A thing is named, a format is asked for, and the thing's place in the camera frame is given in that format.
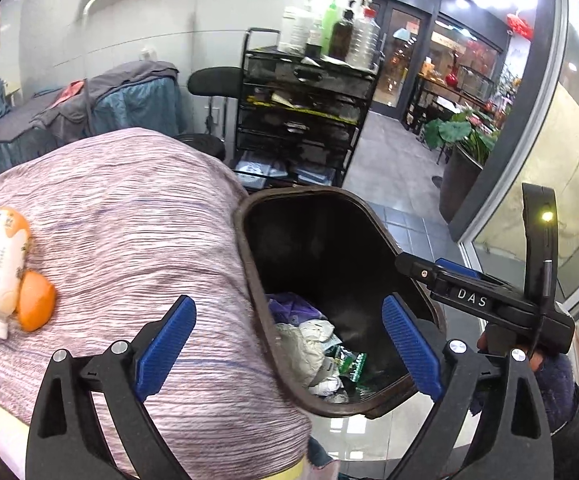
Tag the blue packet with white print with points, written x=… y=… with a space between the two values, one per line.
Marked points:
x=259 y=169

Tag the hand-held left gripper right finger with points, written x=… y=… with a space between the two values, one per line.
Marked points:
x=414 y=350

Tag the glass storefront window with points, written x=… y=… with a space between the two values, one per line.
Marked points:
x=534 y=125

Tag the white plastic jar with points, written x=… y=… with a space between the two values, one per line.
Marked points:
x=294 y=30

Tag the small white pump bottle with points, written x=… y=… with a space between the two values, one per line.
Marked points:
x=316 y=32

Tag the white lotion bottle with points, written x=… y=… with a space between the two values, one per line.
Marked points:
x=1 y=265

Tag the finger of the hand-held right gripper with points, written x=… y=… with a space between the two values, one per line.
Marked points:
x=419 y=269

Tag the dark planter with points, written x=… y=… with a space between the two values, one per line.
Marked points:
x=462 y=185

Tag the green snack packet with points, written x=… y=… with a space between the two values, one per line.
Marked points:
x=350 y=360

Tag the red cloth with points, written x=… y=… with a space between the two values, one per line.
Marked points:
x=69 y=92

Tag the blue flat box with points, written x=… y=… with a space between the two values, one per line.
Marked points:
x=314 y=174

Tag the green potted plant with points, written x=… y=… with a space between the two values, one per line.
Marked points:
x=457 y=132

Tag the brown trash bin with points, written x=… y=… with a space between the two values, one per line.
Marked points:
x=329 y=240

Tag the black chair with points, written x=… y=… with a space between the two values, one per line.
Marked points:
x=214 y=81

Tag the purple plastic bag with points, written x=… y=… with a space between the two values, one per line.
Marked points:
x=294 y=305

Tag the green bottle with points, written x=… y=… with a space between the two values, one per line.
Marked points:
x=330 y=22

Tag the glass entrance door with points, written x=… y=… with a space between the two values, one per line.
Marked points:
x=399 y=55

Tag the striped purple bed blanket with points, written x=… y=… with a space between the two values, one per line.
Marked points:
x=134 y=220

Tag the orange peel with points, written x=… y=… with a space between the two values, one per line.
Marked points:
x=36 y=302

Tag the black mesh cart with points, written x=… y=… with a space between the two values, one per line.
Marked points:
x=299 y=125

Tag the clear plastic bottle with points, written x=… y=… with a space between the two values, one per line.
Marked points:
x=366 y=37

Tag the person's right forearm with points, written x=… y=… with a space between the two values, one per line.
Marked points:
x=559 y=390

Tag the brown bottle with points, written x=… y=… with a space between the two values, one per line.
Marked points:
x=342 y=37

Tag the white paper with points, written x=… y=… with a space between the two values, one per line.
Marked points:
x=294 y=352

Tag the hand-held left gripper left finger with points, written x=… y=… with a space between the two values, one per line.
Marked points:
x=162 y=355

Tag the red vase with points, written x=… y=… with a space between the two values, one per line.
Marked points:
x=450 y=80

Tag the white tissue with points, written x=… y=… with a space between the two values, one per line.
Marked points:
x=319 y=331

